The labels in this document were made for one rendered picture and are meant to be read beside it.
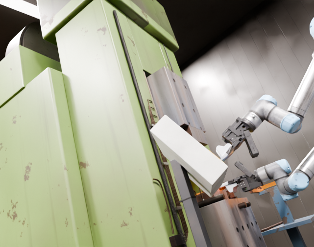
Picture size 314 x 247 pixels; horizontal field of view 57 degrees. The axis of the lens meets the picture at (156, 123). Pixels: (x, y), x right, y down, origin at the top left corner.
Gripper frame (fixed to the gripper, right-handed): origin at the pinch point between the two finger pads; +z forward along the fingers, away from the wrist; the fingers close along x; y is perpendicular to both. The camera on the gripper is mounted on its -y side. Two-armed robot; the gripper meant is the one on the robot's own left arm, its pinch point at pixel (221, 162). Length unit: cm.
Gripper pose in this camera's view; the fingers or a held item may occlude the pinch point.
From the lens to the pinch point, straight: 122.8
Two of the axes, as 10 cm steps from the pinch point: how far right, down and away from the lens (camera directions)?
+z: -6.8, 7.1, -1.5
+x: -1.6, -3.5, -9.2
